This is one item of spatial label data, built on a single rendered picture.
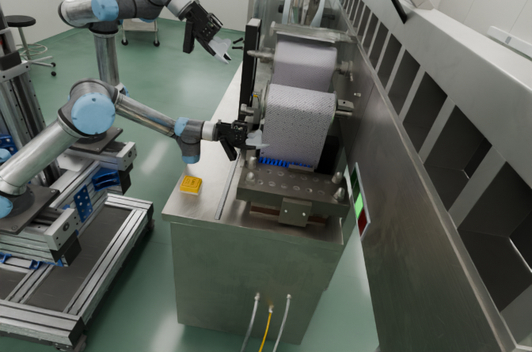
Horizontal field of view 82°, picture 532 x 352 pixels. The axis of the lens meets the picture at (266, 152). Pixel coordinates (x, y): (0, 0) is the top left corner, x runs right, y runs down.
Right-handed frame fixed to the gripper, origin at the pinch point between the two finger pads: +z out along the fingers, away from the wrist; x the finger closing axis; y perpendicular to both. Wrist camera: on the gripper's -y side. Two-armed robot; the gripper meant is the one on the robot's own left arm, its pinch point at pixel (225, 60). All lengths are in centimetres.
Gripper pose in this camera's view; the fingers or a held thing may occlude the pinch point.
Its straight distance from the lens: 114.2
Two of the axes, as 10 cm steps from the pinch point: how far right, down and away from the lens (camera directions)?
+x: 1.1, -5.6, 8.2
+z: 6.8, 6.5, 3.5
